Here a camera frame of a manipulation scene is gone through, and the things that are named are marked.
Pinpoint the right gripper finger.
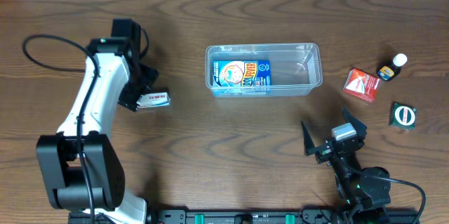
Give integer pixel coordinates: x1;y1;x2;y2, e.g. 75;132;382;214
342;107;367;133
301;121;316;156

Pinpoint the white blue medicine box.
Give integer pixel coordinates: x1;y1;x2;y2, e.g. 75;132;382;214
137;92;170;109

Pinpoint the red white medicine box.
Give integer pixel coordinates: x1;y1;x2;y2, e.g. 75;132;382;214
343;68;380;103

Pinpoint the blue fever patch box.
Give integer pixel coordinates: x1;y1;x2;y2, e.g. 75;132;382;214
212;60;272;93

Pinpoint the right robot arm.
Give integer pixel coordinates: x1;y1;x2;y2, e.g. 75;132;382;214
301;108;391;223

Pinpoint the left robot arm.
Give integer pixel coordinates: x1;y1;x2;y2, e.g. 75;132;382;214
36;19;159;223

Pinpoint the clear plastic container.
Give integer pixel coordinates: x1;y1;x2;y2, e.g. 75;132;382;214
205;43;323;98

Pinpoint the dark green square box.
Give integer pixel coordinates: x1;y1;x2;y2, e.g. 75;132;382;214
389;103;417;131

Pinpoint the dark bottle white cap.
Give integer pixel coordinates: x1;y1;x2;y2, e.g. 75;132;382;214
377;53;408;81

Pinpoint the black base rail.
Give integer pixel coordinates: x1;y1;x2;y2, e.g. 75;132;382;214
68;209;421;224

